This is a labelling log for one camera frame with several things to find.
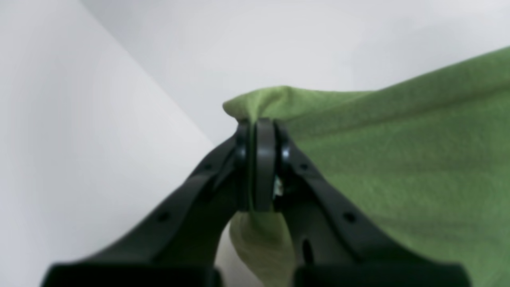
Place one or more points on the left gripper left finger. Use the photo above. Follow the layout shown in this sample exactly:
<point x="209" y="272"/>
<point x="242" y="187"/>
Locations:
<point x="175" y="245"/>

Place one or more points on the olive green t-shirt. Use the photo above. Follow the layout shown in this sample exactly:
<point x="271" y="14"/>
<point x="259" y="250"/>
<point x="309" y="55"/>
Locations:
<point x="427" y="159"/>

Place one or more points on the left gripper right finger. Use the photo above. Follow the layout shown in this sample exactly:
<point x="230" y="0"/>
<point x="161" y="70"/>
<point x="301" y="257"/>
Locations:
<point x="334" y="243"/>

